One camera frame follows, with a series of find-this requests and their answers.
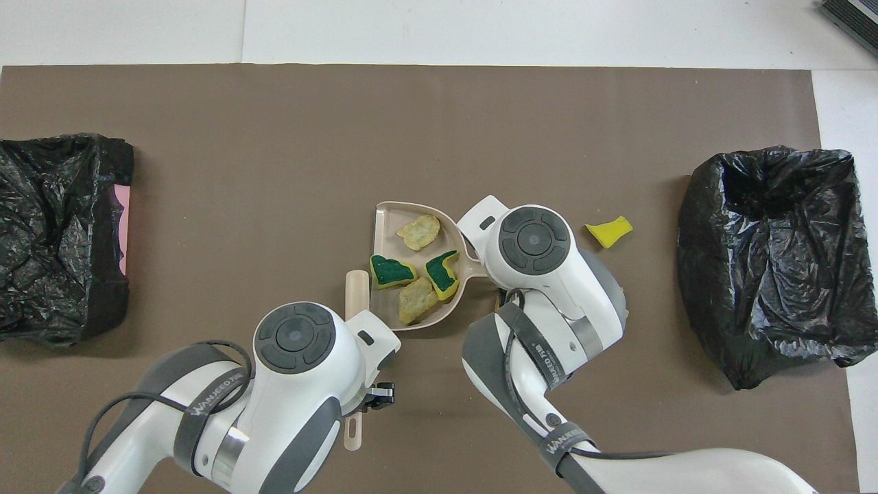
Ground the black bag over pink bin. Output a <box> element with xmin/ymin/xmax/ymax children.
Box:
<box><xmin>0</xmin><ymin>133</ymin><xmax>135</xmax><ymax>347</ymax></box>

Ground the beige plastic dustpan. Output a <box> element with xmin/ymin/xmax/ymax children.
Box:
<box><xmin>370</xmin><ymin>200</ymin><xmax>489</xmax><ymax>332</ymax></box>

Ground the notched yellow green sponge piece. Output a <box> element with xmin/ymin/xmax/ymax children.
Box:
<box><xmin>425</xmin><ymin>250</ymin><xmax>461</xmax><ymax>303</ymax></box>

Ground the dark ribbed device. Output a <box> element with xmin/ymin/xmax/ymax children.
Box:
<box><xmin>820</xmin><ymin>0</ymin><xmax>878</xmax><ymax>59</ymax></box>

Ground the black trash bag bin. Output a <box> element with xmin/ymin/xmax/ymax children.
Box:
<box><xmin>676</xmin><ymin>145</ymin><xmax>878</xmax><ymax>391</ymax></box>

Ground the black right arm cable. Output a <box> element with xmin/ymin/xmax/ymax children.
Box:
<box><xmin>501</xmin><ymin>288</ymin><xmax>693</xmax><ymax>462</ymax></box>

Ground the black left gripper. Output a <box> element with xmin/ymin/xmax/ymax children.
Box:
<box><xmin>362</xmin><ymin>381</ymin><xmax>397</xmax><ymax>413</ymax></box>

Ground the pink plastic bin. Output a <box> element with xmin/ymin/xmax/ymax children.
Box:
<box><xmin>113</xmin><ymin>184</ymin><xmax>131</xmax><ymax>277</ymax></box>

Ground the plain yellow sponge piece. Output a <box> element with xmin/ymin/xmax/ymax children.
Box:
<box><xmin>584</xmin><ymin>215</ymin><xmax>634</xmax><ymax>249</ymax></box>

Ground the brown paper table mat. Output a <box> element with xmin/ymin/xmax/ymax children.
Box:
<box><xmin>0</xmin><ymin>64</ymin><xmax>860</xmax><ymax>494</ymax></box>

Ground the compact yellow green sponge piece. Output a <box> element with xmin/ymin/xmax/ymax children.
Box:
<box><xmin>370</xmin><ymin>255</ymin><xmax>418</xmax><ymax>290</ymax></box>

